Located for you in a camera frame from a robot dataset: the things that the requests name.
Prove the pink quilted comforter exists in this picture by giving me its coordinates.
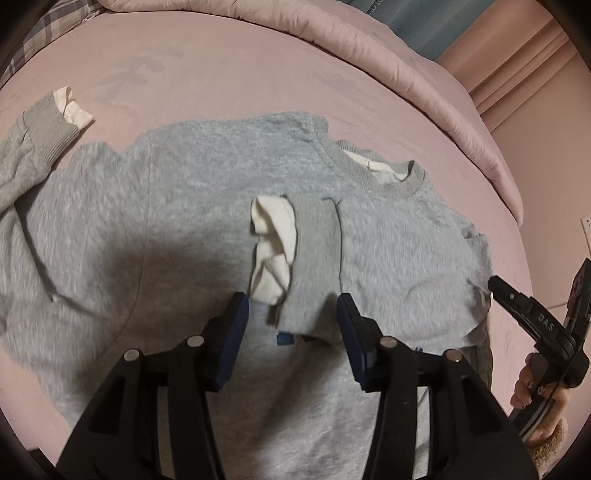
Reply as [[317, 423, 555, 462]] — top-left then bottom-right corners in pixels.
[[99, 0, 525, 227]]

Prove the plaid pillow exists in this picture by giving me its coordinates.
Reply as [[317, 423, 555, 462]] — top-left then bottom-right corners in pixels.
[[0, 0, 109, 88]]

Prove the person's right hand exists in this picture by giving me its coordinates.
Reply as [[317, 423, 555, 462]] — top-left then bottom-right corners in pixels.
[[510, 353, 568, 446]]

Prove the teal curtain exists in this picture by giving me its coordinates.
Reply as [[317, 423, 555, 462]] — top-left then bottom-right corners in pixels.
[[360, 0, 492, 61]]

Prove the pink curtain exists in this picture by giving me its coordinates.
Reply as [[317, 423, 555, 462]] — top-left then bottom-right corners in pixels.
[[436, 21, 580, 132]]

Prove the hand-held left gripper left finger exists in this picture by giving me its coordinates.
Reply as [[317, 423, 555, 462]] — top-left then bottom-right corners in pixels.
[[58, 292, 252, 480]]

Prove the person's right forearm fuzzy sleeve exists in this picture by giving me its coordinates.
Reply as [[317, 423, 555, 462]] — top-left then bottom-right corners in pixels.
[[529, 415, 570, 468]]

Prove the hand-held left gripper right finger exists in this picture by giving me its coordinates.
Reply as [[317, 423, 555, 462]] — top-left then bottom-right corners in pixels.
[[336, 292, 539, 480]]

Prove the grey sweatshirt with white lining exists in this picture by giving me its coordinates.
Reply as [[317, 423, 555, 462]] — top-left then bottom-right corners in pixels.
[[0, 85, 496, 480]]

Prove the pink leaf-print bed sheet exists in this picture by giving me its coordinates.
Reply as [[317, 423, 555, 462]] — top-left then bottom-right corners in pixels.
[[0, 9, 539, 462]]

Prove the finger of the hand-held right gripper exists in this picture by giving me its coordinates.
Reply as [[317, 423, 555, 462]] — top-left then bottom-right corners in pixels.
[[488, 275, 570, 344]]

